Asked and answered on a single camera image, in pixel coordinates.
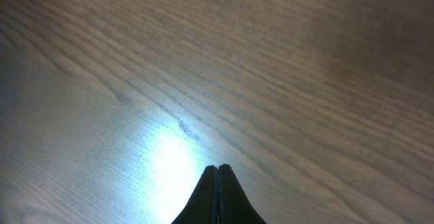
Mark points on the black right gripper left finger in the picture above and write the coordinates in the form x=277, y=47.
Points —
x=201, y=207

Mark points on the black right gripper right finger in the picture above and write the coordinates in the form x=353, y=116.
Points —
x=233, y=204

